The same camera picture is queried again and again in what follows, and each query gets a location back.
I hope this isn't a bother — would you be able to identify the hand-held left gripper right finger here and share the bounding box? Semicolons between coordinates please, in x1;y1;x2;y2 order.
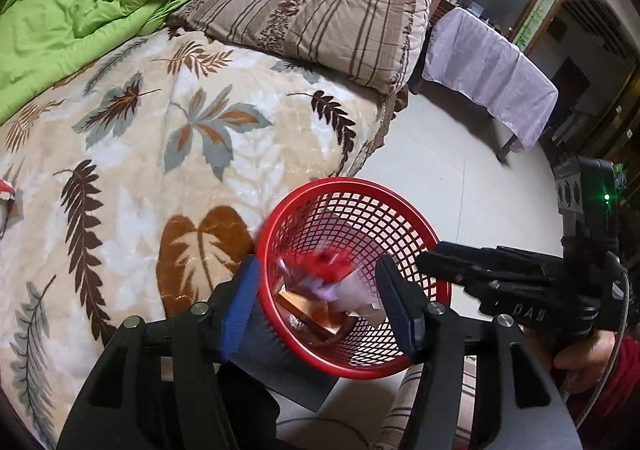
375;255;583;450

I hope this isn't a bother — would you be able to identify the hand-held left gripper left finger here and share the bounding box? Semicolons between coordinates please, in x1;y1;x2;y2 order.
57;255;281;450

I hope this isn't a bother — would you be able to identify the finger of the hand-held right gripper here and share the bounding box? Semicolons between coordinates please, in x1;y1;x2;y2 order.
435;241;506;271
416;252;498;298

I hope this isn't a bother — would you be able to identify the white paper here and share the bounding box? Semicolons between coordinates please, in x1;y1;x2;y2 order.
320;270;386;321

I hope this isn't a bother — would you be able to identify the brown cardboard box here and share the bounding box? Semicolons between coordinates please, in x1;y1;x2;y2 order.
275;290;356;346

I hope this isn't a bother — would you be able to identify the red wrapper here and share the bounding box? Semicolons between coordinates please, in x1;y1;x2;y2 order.
282;252;361;291

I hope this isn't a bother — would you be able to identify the red plastic mesh basket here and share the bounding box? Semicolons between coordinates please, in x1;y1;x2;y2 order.
254;177;452;380

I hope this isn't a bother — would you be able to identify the person's right forearm red sleeve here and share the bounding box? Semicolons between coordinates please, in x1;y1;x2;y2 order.
570;334;640;427

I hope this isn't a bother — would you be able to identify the person's right hand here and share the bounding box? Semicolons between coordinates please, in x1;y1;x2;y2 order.
522;330;620;396

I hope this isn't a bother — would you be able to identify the black board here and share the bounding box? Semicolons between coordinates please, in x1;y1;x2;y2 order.
235;310;338;413

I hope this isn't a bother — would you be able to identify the striped stool cushion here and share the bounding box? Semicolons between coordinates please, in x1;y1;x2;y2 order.
370;357;476;450

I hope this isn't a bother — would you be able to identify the leaf print blanket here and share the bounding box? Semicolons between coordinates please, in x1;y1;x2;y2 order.
0;27;396;450

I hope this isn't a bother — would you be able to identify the white tablecloth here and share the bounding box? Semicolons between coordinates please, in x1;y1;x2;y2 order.
421;7;559;151

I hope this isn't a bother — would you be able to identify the striped beige pillow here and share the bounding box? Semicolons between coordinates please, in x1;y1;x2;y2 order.
167;0;433;95

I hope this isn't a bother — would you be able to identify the green quilt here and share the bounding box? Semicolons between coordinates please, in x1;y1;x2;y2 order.
0;0;203;125

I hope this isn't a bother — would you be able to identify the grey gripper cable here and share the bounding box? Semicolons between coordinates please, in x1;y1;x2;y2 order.
562;270;633;431

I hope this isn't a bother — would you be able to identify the thin grey cable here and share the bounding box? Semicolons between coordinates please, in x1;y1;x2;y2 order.
274;417;373;448

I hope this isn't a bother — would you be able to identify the green wall scroll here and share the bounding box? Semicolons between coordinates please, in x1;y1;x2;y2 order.
515;0;568;50

